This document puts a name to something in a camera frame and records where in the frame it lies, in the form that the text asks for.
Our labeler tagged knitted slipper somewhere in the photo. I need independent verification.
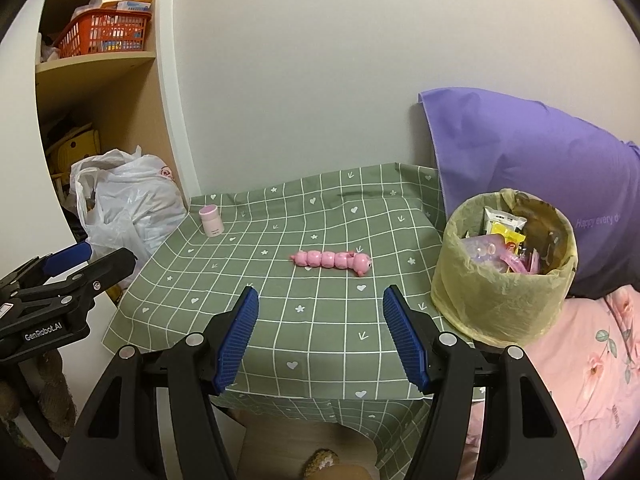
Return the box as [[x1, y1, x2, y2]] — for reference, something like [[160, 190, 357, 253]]
[[299, 449, 343, 480]]

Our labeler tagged white plastic bag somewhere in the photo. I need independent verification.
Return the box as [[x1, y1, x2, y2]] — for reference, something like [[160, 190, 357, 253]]
[[69, 145, 190, 281]]

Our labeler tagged clear pink wrapper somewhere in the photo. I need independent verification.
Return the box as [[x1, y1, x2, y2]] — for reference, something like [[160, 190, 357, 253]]
[[460, 237, 511, 273]]

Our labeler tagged yellow storage box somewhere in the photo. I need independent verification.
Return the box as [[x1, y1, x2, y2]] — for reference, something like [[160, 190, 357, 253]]
[[47, 122, 101, 176]]

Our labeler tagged green checked tablecloth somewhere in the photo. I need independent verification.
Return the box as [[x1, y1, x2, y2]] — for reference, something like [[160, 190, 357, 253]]
[[101, 161, 481, 466]]

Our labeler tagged pink caterpillar toy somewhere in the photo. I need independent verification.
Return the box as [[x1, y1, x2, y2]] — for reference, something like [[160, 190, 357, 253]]
[[291, 247, 373, 277]]

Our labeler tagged small pink bottle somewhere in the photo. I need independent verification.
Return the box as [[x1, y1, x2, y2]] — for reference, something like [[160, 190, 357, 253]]
[[199, 205, 223, 237]]

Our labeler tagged pink yellow chip packet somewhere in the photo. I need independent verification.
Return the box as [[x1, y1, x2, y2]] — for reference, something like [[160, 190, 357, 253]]
[[500, 252, 541, 275]]

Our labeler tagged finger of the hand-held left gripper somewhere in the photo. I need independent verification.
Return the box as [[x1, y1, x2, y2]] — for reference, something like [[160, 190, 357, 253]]
[[15, 248, 138, 311], [0, 242, 93, 293]]

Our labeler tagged brown fuzzy cloth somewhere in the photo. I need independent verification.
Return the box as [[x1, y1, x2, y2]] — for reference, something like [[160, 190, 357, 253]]
[[35, 350, 78, 438]]

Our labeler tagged pink floral bedsheet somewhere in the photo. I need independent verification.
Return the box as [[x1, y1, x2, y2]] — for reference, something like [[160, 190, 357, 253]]
[[462, 285, 640, 480]]

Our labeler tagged orange plastic basket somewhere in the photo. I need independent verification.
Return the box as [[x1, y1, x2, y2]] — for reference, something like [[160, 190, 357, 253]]
[[52, 10, 152, 58]]

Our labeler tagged white packet black stripe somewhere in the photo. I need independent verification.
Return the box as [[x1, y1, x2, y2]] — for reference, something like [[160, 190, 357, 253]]
[[482, 207, 528, 236]]

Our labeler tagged yellow snack packet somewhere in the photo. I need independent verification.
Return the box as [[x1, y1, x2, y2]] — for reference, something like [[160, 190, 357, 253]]
[[490, 222, 526, 256]]

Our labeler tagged wooden shelf unit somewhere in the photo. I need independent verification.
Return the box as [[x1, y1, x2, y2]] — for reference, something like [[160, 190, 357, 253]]
[[0, 0, 201, 321]]

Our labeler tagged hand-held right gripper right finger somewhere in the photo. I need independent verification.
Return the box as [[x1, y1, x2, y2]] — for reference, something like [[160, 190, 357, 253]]
[[382, 284, 586, 480]]

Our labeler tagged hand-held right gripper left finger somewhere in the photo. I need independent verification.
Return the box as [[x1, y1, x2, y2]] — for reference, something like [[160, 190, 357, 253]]
[[60, 286, 261, 480]]

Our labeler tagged purple pillow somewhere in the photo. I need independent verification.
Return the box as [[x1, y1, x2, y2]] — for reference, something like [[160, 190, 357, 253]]
[[417, 87, 640, 298]]

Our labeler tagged person's brown fuzzy leg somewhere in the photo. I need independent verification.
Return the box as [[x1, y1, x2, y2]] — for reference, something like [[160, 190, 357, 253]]
[[325, 462, 381, 480]]

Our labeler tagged waste bin with yellow liner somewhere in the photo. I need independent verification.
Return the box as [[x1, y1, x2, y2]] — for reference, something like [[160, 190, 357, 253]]
[[431, 188, 580, 346]]

